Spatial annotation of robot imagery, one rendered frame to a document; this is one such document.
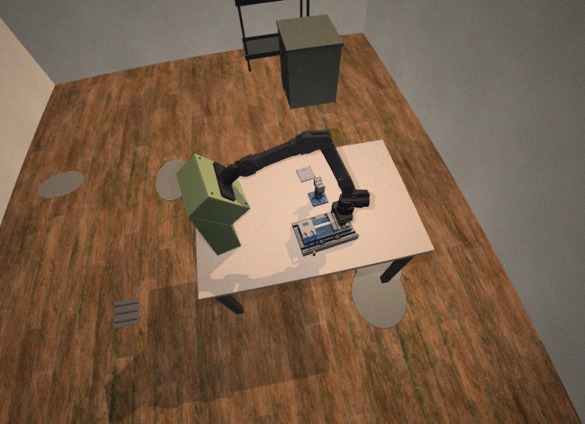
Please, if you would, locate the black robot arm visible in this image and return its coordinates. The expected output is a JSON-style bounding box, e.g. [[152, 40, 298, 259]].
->
[[213, 130, 370, 216]]

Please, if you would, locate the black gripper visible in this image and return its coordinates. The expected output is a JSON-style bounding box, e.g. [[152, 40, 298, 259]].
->
[[332, 201, 353, 225]]

